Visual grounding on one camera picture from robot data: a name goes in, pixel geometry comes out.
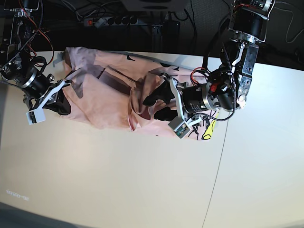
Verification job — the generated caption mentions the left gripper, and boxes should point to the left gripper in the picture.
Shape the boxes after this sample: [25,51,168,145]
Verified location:
[143,73,235,124]

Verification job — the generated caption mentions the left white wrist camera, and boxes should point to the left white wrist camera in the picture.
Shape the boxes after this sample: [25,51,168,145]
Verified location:
[168,116,192,139]

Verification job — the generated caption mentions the grey box under table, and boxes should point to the grey box under table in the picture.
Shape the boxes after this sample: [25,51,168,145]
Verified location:
[121,0,189,11]

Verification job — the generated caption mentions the small label sticker on table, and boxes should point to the small label sticker on table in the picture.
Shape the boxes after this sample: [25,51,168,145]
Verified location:
[6,189,29,201]

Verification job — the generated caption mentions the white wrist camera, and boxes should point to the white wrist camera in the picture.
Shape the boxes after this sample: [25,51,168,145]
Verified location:
[26,108,46,125]
[168,116,192,139]

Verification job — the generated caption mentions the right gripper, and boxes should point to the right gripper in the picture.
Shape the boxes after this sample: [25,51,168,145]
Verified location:
[21,68,71,116]

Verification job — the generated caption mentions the pink T-shirt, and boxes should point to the pink T-shirt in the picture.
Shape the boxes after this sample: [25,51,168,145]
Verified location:
[60,46,220,141]

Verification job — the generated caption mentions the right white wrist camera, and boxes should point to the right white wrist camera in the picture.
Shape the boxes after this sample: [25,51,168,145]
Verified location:
[26,108,46,125]

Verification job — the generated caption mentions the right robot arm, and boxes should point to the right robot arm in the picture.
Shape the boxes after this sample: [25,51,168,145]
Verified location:
[0,0,71,117]

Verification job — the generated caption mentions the black power strip red switch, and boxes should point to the black power strip red switch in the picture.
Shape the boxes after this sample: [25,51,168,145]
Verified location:
[83,16,140,28]

